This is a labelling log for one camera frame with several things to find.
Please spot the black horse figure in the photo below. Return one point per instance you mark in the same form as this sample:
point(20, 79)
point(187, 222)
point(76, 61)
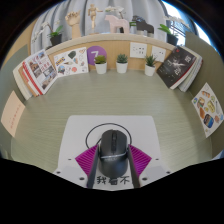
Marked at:
point(143, 26)

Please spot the thick white book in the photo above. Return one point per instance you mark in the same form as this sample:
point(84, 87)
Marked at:
point(18, 81)

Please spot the wooden hand model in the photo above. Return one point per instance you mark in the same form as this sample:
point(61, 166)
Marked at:
point(74, 21)

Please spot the food illustration card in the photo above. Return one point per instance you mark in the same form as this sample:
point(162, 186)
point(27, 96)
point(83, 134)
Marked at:
point(207, 110)

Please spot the beige paperback book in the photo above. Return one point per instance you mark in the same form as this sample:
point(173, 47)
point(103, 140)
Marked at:
point(12, 113)

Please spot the small plant in white pot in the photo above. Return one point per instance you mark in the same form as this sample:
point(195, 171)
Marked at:
point(150, 70)
point(121, 67)
point(101, 68)

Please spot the photo cover white book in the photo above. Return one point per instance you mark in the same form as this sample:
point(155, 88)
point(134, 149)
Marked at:
point(43, 71)

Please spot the white printed mouse pad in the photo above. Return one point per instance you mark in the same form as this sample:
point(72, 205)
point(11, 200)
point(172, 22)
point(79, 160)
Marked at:
point(80, 133)

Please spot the grey curtain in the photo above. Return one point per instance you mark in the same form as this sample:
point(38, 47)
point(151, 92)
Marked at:
point(146, 10)

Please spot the dark grey computer mouse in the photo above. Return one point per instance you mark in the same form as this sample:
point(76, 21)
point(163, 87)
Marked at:
point(113, 150)

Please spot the round purple number sign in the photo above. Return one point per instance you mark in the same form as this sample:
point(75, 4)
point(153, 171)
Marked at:
point(96, 51)

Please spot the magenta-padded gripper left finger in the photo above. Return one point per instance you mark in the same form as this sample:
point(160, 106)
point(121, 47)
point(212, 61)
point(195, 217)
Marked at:
point(88, 161)

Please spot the red spine book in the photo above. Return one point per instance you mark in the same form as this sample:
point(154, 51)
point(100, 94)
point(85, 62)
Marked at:
point(29, 78)

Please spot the black cover book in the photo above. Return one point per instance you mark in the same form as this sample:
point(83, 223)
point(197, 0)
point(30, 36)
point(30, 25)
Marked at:
point(175, 66)

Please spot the white books stack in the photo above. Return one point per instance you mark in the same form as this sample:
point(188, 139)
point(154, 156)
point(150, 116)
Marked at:
point(195, 71)

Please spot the white sticker sheet card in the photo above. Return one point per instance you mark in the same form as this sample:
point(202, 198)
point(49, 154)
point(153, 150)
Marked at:
point(70, 61)

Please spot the light wooden shelf ledge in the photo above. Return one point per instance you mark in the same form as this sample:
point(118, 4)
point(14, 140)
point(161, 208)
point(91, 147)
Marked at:
point(113, 38)

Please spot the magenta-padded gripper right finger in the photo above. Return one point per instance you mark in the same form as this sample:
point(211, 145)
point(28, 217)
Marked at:
point(140, 161)

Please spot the pink horse figure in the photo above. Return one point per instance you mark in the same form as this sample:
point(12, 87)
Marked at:
point(118, 25)

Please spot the white wall socket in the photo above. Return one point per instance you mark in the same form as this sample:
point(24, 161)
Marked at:
point(158, 54)
point(138, 50)

